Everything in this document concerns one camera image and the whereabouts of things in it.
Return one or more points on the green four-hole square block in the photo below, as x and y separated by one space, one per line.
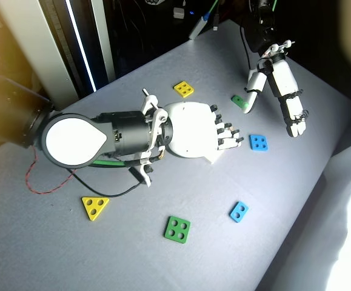
177 229

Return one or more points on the small white box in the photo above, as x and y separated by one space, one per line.
179 12

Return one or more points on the blue four-hole square block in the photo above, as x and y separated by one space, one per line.
259 142

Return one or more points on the white frame post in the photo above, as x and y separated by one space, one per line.
35 45

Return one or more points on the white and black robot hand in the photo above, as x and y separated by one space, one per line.
190 130
284 78

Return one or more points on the blue two-hole rectangular block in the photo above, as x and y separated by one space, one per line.
239 211

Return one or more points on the yellow three-hole triangular block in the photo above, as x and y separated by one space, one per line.
94 205

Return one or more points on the yellow four-hole square block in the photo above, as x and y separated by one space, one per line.
183 89

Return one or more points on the small green block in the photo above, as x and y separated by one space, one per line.
239 104

